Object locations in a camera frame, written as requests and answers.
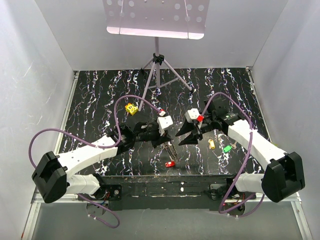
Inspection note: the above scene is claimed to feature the lilac music stand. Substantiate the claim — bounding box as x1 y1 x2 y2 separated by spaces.
102 0 210 97

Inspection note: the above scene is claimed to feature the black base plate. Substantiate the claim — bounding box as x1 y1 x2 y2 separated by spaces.
82 174 286 212

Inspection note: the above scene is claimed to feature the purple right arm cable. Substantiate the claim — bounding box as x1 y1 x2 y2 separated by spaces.
202 91 266 217

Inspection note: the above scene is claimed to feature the metal key ring disc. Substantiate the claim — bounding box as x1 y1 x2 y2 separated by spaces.
161 141 178 162

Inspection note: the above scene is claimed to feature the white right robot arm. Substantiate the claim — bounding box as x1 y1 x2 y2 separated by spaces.
176 97 306 203

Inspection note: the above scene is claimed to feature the green tag key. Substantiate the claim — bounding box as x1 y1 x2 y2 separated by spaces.
222 141 238 153

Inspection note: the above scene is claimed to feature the yellow toy block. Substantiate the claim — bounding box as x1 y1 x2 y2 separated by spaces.
125 103 139 116

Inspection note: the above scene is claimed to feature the red tag key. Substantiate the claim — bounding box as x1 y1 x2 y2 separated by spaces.
165 161 176 168

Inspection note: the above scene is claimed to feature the yellow tag key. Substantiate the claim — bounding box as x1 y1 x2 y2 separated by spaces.
208 139 216 150

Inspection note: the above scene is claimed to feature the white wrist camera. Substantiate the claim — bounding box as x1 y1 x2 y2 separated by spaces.
157 109 173 135
184 108 205 123

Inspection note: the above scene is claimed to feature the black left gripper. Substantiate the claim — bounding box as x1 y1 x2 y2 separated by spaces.
133 123 172 149

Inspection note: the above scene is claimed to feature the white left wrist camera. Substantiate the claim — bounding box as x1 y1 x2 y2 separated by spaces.
157 109 173 135

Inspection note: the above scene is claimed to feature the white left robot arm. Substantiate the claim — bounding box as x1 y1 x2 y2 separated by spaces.
31 117 173 204

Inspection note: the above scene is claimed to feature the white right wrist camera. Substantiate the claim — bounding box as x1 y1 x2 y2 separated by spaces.
184 108 205 123

